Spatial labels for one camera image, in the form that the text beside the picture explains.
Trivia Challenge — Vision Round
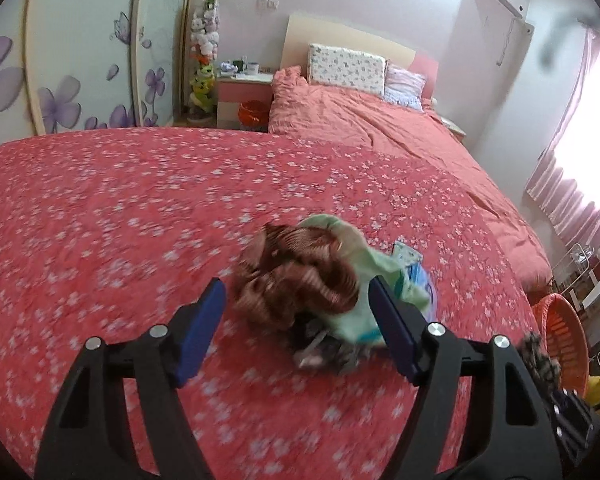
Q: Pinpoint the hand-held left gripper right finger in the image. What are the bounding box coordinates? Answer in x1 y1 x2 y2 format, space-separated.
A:
367 274 563 480

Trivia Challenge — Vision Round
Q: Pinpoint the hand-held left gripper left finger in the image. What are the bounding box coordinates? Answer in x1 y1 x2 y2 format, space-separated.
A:
32 276 227 480

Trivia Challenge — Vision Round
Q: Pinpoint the blue white packet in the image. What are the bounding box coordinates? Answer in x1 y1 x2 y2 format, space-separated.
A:
391 241 437 318

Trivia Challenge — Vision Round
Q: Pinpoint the dark floral cloth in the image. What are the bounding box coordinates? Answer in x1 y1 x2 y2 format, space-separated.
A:
291 317 381 373

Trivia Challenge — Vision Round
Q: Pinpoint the light green cloth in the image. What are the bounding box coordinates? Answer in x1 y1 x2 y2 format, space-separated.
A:
297 214 433 348

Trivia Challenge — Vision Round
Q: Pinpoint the orange plastic basket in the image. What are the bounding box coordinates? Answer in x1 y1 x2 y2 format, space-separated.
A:
532 292 590 403

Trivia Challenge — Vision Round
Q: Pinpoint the brown striped cloth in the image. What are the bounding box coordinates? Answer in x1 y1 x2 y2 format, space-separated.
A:
232 224 361 331

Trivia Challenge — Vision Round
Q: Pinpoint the red floral tablecloth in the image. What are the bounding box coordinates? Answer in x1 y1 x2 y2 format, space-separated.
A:
0 127 543 480

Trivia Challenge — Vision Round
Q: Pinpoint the bed with pink duvet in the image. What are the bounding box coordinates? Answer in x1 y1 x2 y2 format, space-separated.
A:
269 66 553 293

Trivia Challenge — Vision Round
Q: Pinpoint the pink white nightstand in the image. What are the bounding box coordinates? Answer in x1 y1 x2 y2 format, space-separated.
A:
437 115 467 143
215 72 275 131

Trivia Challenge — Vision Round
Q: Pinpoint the small orange bin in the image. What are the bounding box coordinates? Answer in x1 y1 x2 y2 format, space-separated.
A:
238 101 271 132

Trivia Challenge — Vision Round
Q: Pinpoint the pink curtain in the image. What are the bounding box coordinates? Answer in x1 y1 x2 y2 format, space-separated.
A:
525 27 600 256

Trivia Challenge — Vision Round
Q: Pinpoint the pink striped pillow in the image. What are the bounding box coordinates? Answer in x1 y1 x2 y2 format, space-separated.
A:
384 64 427 111

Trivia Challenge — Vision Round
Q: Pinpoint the yellow green plush toy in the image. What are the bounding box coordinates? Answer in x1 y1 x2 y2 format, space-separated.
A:
190 60 217 113

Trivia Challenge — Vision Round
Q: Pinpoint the white floral pillow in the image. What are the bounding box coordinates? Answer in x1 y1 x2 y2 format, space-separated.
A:
307 43 388 97

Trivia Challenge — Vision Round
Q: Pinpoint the beige pink headboard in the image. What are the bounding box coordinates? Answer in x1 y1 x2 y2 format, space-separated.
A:
282 14 440 103

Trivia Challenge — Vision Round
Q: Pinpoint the clear tube of plush toys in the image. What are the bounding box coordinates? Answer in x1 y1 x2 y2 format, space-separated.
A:
187 0 227 121

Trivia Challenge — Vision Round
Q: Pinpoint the wardrobe with purple flowers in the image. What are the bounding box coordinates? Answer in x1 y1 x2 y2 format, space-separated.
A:
0 0 196 161

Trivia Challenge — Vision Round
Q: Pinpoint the white air conditioner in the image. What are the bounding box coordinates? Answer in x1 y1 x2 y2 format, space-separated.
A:
467 0 536 31

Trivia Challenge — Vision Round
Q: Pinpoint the white wire rack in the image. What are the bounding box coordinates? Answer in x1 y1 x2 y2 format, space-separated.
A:
550 242 600 316

